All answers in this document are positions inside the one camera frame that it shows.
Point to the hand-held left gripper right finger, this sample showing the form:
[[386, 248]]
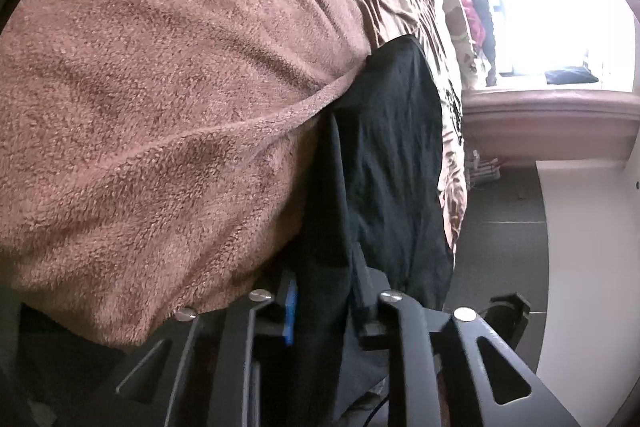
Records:
[[367, 302]]

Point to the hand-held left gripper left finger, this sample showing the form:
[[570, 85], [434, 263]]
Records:
[[291, 312]]

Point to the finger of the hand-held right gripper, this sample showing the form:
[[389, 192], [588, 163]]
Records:
[[507, 307]]

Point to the black pants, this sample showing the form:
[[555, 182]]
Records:
[[390, 157]]

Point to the pale upright boxes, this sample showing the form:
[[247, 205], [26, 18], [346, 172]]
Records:
[[484, 167]]

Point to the dark folded cloth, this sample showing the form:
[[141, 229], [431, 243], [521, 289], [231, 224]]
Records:
[[570, 76]]

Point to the brown fleece blanket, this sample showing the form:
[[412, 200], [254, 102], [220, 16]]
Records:
[[150, 107]]

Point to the black plush toy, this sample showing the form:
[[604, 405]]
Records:
[[487, 37]]

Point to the pink plush toy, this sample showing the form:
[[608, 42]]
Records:
[[472, 19]]

